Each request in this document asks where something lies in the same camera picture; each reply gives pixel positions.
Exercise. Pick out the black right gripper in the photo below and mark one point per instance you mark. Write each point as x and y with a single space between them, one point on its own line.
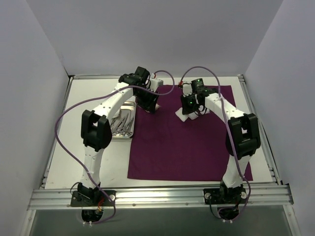
188 107

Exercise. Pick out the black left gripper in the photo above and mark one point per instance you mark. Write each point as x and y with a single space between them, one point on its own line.
147 103

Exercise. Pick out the white gauze pad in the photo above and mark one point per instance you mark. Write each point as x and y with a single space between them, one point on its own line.
203 110
122 113
193 116
181 116

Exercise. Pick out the clear bag of cotton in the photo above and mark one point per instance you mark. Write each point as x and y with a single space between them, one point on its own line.
157 107

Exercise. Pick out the steel instrument tray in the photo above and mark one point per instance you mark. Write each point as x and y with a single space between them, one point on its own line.
130 106

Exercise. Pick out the steel forceps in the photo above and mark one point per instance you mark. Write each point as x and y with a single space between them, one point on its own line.
127 127
114 125

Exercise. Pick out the purple surgical cloth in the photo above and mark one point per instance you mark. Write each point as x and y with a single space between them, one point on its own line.
165 148

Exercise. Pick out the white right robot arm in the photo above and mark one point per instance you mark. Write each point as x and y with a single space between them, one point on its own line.
242 139

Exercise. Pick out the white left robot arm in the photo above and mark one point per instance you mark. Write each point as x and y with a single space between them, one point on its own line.
95 125

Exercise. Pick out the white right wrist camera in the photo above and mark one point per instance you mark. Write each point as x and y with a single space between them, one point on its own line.
186 88

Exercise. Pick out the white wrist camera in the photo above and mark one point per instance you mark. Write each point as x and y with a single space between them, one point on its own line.
154 83
186 88

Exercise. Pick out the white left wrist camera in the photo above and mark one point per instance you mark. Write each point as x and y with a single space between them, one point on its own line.
154 83

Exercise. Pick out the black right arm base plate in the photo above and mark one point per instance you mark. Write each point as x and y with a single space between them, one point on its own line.
221 196

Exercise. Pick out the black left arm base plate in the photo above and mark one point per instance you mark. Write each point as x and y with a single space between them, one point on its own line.
97 200

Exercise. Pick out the aluminium front rail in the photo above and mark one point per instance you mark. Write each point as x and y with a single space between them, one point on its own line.
177 197

